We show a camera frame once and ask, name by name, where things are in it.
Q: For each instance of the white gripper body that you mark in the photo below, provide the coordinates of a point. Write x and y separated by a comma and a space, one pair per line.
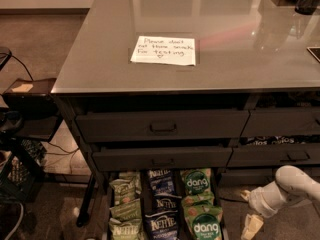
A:
259, 200

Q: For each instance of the green dang chip bag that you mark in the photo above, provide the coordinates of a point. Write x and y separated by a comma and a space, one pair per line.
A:
203, 221
203, 198
196, 181

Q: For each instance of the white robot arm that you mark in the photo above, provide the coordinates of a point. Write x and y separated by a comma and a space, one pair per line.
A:
291, 187

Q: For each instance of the bottom right drawer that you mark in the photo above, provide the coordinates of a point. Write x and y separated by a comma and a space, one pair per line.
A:
237, 177

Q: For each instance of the middle right drawer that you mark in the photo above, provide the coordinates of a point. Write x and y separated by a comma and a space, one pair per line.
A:
275, 155

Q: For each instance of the black snack bags in drawer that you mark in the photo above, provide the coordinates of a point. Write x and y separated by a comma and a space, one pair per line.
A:
280, 140

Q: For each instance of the top right drawer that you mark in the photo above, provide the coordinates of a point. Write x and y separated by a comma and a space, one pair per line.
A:
283, 122

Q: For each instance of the open bottom left drawer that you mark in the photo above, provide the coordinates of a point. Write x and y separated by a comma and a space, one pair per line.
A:
146, 197

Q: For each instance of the middle blue kettle chip bag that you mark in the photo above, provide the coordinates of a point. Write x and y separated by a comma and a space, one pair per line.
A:
165, 202

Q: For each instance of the blue kettle chip bag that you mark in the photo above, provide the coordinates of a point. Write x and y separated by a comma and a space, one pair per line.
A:
162, 225
165, 202
161, 181

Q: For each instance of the back blue kettle chip bag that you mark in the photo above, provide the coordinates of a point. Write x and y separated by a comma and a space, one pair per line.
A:
161, 181

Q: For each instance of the front blue kettle chip bag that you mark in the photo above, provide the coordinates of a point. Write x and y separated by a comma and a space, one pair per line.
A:
162, 225

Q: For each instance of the back green kettle chip bag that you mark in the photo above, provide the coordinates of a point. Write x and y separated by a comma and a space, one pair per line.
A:
133, 176

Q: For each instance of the green kettle chip bag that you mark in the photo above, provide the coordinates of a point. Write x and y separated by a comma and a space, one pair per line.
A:
124, 190
127, 211
133, 176
126, 230

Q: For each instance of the front green kettle chip bag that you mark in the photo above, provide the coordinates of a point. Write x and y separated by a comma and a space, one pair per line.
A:
126, 230

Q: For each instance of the middle left drawer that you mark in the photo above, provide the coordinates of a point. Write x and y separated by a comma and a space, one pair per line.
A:
161, 158

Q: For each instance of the top left drawer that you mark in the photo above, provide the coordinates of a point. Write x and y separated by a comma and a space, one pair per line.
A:
161, 125

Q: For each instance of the dark tablet on counter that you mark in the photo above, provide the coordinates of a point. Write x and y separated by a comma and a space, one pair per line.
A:
315, 52

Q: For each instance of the dark cabinet with glass top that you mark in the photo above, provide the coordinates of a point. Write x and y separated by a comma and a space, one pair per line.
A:
250, 54

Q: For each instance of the white handwritten paper note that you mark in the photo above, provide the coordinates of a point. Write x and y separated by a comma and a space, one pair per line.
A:
164, 50

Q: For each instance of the black plastic crate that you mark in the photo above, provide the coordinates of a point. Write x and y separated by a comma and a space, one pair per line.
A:
21, 174

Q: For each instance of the dark side table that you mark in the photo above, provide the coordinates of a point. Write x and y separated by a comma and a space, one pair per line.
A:
41, 117

